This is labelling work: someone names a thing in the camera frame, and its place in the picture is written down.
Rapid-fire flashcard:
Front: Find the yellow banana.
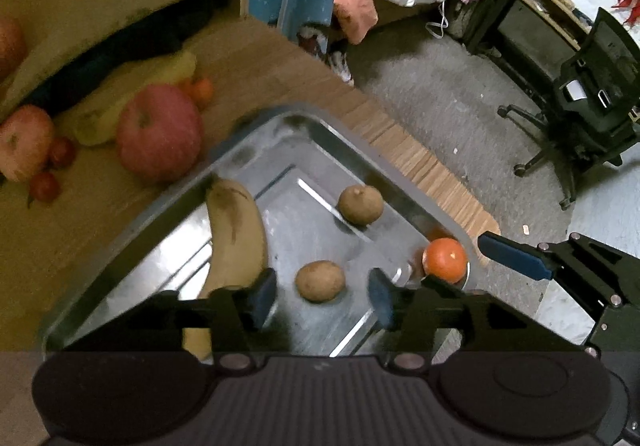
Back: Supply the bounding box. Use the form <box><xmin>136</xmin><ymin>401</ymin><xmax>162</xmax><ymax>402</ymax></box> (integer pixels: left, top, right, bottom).
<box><xmin>184</xmin><ymin>180</ymin><xmax>268</xmax><ymax>360</ymax></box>
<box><xmin>70</xmin><ymin>50</ymin><xmax>198</xmax><ymax>147</ymax></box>

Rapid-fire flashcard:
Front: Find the red apple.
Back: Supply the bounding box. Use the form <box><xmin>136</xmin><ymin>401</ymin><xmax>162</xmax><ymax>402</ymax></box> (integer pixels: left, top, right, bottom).
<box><xmin>0</xmin><ymin>16</ymin><xmax>27</xmax><ymax>81</ymax></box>
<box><xmin>116</xmin><ymin>84</ymin><xmax>203</xmax><ymax>184</ymax></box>

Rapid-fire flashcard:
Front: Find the small orange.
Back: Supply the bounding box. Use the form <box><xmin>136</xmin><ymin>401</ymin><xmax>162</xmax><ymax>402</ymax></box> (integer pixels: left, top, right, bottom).
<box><xmin>179</xmin><ymin>78</ymin><xmax>215</xmax><ymax>110</ymax></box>

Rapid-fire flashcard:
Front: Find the cherry tomato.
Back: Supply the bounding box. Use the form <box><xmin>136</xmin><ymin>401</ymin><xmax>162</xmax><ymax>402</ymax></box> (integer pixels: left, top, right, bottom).
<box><xmin>49</xmin><ymin>136</ymin><xmax>77</xmax><ymax>170</ymax></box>
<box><xmin>27</xmin><ymin>171</ymin><xmax>61</xmax><ymax>206</ymax></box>

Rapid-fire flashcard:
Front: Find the red apple desk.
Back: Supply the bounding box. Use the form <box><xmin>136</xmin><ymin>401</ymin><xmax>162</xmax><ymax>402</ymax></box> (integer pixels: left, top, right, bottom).
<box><xmin>1</xmin><ymin>105</ymin><xmax>55</xmax><ymax>183</ymax></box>

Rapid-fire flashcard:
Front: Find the orange tangerine in tray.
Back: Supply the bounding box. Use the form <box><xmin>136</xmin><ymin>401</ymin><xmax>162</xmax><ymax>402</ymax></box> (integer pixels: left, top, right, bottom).
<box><xmin>422</xmin><ymin>238</ymin><xmax>468</xmax><ymax>284</ymax></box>

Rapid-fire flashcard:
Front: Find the brown kiwi near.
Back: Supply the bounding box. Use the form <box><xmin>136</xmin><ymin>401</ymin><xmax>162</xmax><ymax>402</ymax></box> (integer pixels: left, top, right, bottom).
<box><xmin>295</xmin><ymin>261</ymin><xmax>346</xmax><ymax>303</ymax></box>

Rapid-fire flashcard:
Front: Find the brown kiwi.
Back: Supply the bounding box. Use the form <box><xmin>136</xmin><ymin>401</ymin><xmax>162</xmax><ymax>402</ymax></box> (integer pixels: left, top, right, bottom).
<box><xmin>337</xmin><ymin>185</ymin><xmax>384</xmax><ymax>226</ymax></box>
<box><xmin>295</xmin><ymin>261</ymin><xmax>346</xmax><ymax>303</ymax></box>

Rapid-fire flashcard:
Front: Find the brown kiwi far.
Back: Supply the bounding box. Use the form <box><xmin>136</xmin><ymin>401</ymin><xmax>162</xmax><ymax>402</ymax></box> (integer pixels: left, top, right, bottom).
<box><xmin>337</xmin><ymin>185</ymin><xmax>384</xmax><ymax>226</ymax></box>

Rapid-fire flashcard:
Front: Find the stainless steel tray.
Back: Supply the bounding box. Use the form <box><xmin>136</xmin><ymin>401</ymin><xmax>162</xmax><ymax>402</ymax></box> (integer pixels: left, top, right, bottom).
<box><xmin>41</xmin><ymin>105</ymin><xmax>473</xmax><ymax>357</ymax></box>

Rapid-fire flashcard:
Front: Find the black office chair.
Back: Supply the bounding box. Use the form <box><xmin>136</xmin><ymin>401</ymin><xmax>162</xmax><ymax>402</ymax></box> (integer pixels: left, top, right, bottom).
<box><xmin>497</xmin><ymin>8</ymin><xmax>639</xmax><ymax>210</ymax></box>

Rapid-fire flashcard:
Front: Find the dark wooden side desk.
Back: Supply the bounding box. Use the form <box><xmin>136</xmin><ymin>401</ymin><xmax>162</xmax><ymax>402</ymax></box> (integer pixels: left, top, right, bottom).
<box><xmin>465</xmin><ymin>0</ymin><xmax>591</xmax><ymax>91</ymax></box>

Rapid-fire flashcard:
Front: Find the wooden desk shelf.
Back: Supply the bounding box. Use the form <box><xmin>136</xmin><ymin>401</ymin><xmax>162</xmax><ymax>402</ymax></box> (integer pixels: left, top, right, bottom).
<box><xmin>1</xmin><ymin>0</ymin><xmax>248</xmax><ymax>118</ymax></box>

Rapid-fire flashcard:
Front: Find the red apple on shelf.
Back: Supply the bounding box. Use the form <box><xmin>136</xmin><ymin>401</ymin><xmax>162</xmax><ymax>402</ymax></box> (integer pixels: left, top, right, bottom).
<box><xmin>0</xmin><ymin>16</ymin><xmax>27</xmax><ymax>81</ymax></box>

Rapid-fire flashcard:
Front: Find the white cable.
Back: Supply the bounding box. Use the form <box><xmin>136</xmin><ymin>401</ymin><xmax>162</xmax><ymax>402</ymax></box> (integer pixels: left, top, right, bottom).
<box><xmin>425</xmin><ymin>0</ymin><xmax>450</xmax><ymax>40</ymax></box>

